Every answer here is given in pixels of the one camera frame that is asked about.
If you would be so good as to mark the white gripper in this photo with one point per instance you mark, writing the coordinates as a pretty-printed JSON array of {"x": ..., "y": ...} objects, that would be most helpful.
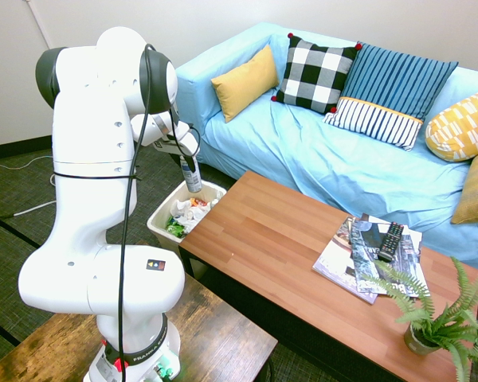
[{"x": 186, "y": 139}]

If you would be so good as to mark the silver blue drink can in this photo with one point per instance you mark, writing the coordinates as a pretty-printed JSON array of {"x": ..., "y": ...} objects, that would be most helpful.
[{"x": 193, "y": 181}]

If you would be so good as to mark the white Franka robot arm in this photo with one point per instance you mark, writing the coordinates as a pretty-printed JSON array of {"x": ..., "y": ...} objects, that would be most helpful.
[{"x": 91, "y": 199}]

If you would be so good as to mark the orange wrapper trash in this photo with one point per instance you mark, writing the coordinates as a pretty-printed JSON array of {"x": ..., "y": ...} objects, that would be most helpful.
[{"x": 201, "y": 203}]

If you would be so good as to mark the crumpled white paper trash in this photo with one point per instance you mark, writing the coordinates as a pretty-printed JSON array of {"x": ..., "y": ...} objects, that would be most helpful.
[{"x": 193, "y": 215}]

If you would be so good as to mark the green wrapper trash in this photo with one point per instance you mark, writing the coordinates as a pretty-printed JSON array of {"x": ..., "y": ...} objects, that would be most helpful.
[{"x": 175, "y": 227}]

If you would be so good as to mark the white plastic trash bin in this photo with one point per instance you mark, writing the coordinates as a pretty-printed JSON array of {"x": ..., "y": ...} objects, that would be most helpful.
[{"x": 159, "y": 227}]

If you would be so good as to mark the plain mustard yellow pillow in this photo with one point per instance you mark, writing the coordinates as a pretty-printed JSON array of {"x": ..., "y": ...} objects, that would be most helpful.
[{"x": 247, "y": 81}]

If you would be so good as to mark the black white checkered pillow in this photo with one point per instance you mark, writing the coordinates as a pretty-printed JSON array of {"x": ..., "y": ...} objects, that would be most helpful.
[{"x": 314, "y": 75}]

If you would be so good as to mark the light blue covered sofa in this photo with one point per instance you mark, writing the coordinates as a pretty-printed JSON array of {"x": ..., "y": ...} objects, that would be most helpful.
[{"x": 342, "y": 171}]

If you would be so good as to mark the stack of magazines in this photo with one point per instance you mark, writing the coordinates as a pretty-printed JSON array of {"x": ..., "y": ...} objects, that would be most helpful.
[{"x": 336, "y": 262}]

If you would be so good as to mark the rustic dark wood table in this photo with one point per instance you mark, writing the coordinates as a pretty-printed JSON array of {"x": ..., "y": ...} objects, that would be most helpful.
[{"x": 219, "y": 342}]

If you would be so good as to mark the black stand leg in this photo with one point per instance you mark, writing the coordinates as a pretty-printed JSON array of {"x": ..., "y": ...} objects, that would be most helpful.
[
  {"x": 2, "y": 330},
  {"x": 12, "y": 230}
]

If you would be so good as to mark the dark cover magazine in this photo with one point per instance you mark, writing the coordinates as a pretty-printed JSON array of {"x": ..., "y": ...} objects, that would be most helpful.
[{"x": 368, "y": 258}]

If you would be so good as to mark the blue striped pillow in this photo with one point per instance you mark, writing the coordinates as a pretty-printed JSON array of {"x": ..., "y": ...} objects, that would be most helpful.
[{"x": 390, "y": 83}]

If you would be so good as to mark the black TV remote control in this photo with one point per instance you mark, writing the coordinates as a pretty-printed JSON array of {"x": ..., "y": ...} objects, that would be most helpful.
[{"x": 391, "y": 242}]

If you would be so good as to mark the white edged magazine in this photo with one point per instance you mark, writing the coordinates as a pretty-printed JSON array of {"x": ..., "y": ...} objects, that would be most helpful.
[{"x": 414, "y": 235}]

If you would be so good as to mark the yellow white patterned bolster pillow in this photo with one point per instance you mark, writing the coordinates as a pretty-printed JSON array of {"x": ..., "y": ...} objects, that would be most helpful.
[{"x": 462, "y": 127}]

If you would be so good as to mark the potted green fern plant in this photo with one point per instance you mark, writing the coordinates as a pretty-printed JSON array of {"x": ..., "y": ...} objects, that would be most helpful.
[{"x": 426, "y": 330}]

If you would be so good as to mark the wooden coffee table black frame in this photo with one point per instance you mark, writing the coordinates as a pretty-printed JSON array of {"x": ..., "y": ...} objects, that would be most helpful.
[{"x": 263, "y": 246}]

